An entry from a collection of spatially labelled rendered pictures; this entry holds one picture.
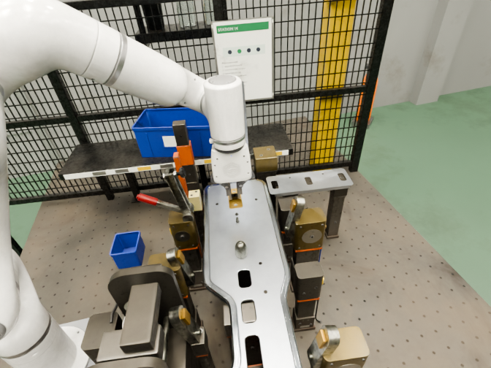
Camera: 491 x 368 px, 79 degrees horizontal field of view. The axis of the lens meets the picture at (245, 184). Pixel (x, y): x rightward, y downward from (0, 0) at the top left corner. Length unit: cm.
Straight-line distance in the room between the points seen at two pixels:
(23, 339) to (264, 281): 55
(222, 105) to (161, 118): 68
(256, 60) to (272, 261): 77
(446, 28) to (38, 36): 388
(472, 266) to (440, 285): 114
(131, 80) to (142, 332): 41
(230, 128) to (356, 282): 75
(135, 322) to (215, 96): 45
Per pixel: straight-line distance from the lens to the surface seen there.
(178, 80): 59
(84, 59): 54
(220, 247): 87
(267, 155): 109
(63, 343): 100
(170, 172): 81
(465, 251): 248
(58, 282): 140
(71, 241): 153
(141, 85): 57
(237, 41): 123
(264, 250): 85
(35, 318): 89
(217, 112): 67
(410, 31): 397
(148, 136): 119
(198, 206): 96
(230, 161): 75
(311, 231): 89
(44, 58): 54
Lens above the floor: 167
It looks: 39 degrees down
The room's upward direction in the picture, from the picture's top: 5 degrees counter-clockwise
